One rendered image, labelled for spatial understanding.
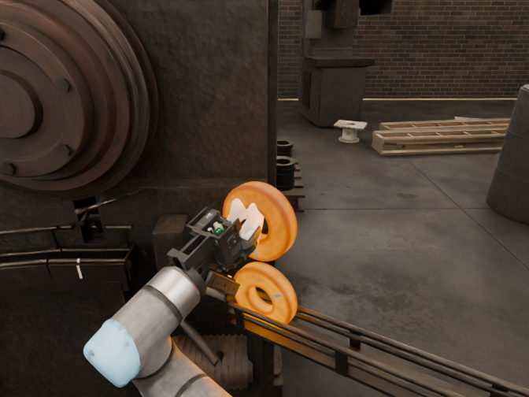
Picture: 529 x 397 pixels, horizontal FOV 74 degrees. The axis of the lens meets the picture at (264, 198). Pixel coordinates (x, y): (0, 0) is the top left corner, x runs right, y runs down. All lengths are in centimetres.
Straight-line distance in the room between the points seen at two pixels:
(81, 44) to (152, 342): 54
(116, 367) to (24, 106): 49
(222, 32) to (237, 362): 78
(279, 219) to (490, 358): 139
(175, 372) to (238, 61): 66
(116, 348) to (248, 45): 67
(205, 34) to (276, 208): 46
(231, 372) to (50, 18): 82
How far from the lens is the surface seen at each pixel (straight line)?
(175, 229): 88
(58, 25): 78
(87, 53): 77
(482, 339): 193
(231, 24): 89
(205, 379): 56
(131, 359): 51
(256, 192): 64
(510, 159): 301
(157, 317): 51
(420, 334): 183
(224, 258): 56
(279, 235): 64
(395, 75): 732
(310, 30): 480
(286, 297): 75
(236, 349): 94
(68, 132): 76
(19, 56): 78
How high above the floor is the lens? 124
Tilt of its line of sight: 26 degrees down
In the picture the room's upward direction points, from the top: straight up
